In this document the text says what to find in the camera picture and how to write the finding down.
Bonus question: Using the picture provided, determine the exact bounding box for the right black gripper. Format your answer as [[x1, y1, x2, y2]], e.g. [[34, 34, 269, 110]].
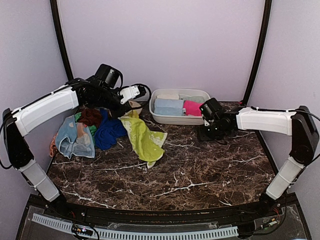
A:
[[197, 121, 228, 142]]

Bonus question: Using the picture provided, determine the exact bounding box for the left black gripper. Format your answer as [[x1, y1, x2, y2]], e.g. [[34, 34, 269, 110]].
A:
[[91, 87, 132, 120]]

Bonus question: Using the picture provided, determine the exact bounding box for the pink towel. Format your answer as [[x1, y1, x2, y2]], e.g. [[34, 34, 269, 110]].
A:
[[183, 100, 202, 117]]

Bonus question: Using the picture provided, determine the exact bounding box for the yellow green patterned towel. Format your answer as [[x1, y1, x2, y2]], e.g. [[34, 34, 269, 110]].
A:
[[119, 111, 168, 169]]

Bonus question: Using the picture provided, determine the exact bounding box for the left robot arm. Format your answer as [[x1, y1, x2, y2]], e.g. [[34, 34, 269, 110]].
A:
[[1, 64, 141, 218]]

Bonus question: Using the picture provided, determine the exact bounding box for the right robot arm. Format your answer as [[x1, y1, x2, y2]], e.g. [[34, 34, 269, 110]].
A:
[[199, 98, 320, 217]]

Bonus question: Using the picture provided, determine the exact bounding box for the brown towel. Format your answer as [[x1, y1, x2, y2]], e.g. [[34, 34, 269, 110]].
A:
[[76, 108, 103, 128]]

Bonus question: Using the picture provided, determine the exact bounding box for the green rolled towel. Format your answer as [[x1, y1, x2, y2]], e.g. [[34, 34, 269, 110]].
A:
[[181, 96, 206, 104]]

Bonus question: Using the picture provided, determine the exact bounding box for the white plastic tub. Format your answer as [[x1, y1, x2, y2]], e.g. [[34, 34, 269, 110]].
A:
[[149, 88, 211, 125]]

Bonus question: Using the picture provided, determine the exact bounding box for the light blue crumpled towel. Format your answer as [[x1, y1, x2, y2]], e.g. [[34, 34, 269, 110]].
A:
[[54, 115, 95, 160]]

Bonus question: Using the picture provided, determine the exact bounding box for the white rolled towel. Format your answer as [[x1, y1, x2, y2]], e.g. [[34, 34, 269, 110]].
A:
[[156, 93, 180, 100]]

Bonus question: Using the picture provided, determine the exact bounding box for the light blue rolled towel front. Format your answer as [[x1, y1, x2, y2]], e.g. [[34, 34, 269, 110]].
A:
[[154, 107, 184, 116]]

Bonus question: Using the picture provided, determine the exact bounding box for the light blue rolled towel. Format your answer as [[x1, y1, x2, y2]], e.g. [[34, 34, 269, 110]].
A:
[[154, 107, 184, 116], [154, 98, 184, 109]]

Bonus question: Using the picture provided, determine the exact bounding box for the light blue rolled towel back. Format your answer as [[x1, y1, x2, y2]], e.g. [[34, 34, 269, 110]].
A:
[[154, 98, 184, 109]]

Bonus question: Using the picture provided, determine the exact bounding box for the orange peach towel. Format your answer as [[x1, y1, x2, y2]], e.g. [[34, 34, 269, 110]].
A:
[[49, 134, 58, 158]]

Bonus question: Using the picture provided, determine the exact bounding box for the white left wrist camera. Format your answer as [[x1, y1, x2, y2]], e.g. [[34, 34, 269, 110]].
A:
[[119, 84, 147, 105]]

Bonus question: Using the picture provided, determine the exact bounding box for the black left frame post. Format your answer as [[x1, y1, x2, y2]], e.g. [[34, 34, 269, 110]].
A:
[[49, 0, 74, 81]]

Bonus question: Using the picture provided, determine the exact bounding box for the black frame post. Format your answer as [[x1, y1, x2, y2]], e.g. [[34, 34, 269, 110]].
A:
[[241, 0, 273, 106], [49, 0, 74, 81]]

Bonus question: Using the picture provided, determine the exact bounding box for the black front rail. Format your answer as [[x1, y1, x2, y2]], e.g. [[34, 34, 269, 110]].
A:
[[23, 193, 302, 226]]

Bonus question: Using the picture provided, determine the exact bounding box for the black right frame post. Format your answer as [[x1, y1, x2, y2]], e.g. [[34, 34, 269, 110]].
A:
[[241, 0, 273, 106]]

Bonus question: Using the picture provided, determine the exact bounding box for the white slotted cable duct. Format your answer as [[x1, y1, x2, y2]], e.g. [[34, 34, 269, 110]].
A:
[[31, 213, 239, 240]]

